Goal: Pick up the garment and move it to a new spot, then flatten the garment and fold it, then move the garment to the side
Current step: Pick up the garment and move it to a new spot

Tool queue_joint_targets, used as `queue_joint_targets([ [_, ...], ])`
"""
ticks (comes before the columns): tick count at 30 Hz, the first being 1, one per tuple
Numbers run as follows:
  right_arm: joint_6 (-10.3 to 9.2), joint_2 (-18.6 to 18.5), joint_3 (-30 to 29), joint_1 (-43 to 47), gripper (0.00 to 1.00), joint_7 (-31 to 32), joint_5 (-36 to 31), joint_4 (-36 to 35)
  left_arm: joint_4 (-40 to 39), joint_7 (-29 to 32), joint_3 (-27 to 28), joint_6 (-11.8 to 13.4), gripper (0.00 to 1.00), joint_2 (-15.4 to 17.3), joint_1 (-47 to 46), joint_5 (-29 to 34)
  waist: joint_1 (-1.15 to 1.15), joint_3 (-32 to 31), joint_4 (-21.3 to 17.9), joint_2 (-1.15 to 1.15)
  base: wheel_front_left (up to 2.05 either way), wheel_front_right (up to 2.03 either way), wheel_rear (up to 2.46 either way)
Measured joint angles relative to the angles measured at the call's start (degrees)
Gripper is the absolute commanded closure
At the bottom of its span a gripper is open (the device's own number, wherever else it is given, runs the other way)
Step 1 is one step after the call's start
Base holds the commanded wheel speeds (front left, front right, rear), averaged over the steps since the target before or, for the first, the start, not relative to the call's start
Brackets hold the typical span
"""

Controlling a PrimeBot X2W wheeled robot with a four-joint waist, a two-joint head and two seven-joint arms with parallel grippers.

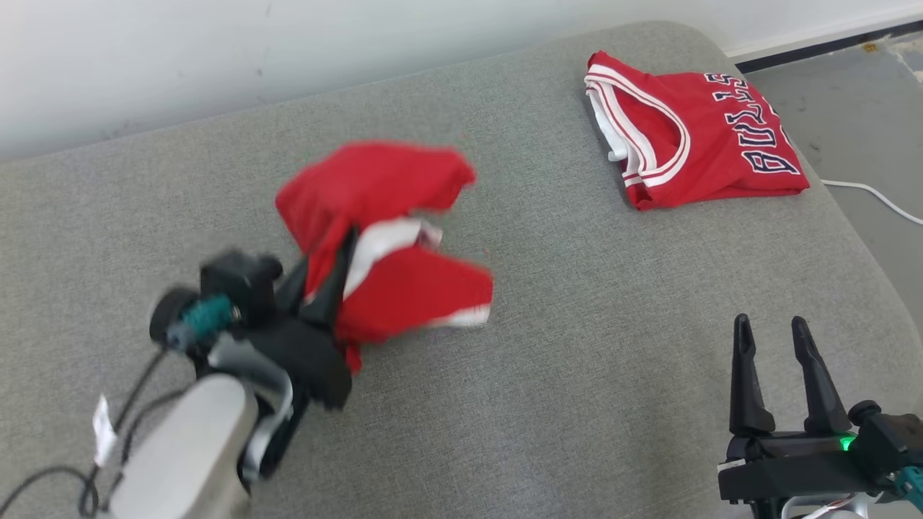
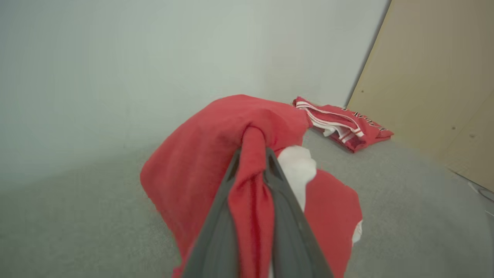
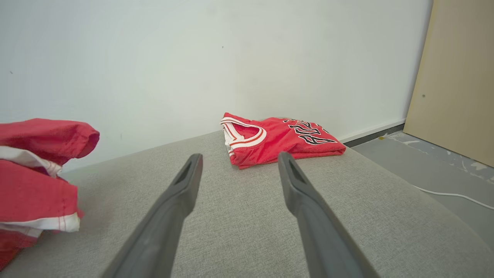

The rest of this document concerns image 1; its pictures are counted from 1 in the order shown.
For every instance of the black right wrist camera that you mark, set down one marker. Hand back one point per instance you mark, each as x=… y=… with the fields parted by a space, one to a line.
x=894 y=440

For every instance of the dark skirting board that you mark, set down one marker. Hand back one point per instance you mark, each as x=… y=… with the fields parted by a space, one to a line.
x=807 y=50

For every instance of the red Bulls basketball jersey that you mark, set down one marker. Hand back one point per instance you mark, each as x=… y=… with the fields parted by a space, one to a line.
x=714 y=151

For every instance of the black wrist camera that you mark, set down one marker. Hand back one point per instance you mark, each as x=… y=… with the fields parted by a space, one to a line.
x=241 y=285
x=894 y=440

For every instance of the red shorts with white band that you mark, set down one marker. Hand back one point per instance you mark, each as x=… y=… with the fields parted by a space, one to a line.
x=404 y=288

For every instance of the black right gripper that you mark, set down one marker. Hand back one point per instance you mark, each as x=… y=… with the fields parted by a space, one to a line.
x=793 y=468

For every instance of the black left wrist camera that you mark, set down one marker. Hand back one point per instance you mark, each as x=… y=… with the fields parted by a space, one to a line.
x=241 y=285

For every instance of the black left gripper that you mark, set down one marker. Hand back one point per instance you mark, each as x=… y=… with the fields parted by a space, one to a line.
x=310 y=360

